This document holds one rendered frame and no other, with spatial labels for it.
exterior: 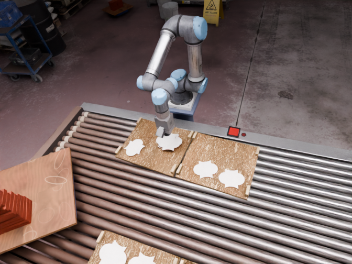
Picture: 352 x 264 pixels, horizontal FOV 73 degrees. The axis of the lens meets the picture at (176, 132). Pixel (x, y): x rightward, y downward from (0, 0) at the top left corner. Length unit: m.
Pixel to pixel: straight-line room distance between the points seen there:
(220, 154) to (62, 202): 0.91
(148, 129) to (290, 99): 2.13
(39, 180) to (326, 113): 2.92
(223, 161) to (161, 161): 0.37
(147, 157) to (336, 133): 2.19
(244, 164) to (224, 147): 0.16
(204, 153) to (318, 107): 2.10
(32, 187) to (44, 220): 0.23
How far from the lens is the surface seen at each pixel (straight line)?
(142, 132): 1.62
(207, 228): 1.28
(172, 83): 1.27
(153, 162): 1.46
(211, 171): 1.38
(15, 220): 1.40
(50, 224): 1.38
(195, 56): 1.52
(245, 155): 1.47
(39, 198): 1.48
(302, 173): 1.51
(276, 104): 3.19
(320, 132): 3.02
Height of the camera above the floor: 2.13
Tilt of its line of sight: 49 degrees down
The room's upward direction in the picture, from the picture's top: 10 degrees counter-clockwise
